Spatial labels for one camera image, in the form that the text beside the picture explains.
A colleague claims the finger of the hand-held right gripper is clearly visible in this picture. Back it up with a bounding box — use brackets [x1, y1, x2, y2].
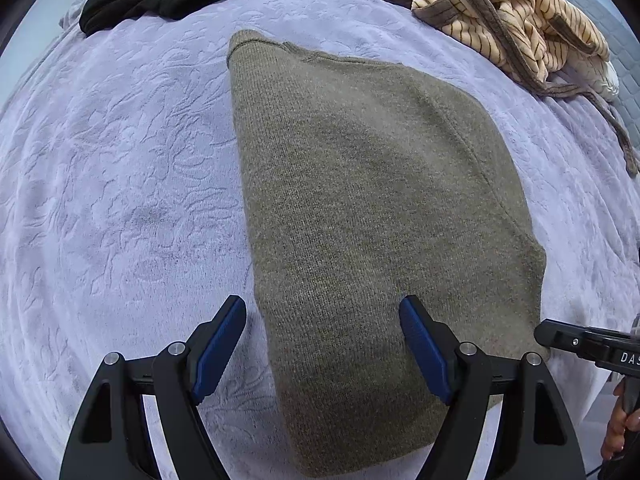
[533, 318, 613, 363]

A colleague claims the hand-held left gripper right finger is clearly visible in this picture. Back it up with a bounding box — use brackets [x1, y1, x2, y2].
[399, 295, 587, 480]

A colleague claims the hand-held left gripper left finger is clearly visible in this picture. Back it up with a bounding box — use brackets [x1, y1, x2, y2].
[59, 294, 248, 480]

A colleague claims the taupe knit sweater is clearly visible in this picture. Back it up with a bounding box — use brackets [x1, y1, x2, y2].
[227, 30, 550, 479]

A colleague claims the person's right hand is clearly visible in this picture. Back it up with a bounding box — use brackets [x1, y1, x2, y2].
[600, 379, 640, 462]

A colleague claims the lavender embossed fleece blanket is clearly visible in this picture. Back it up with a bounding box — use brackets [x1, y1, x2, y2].
[0, 0, 640, 480]

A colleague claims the cream striped fleece robe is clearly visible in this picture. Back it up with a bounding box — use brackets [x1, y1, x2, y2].
[367, 0, 640, 177]

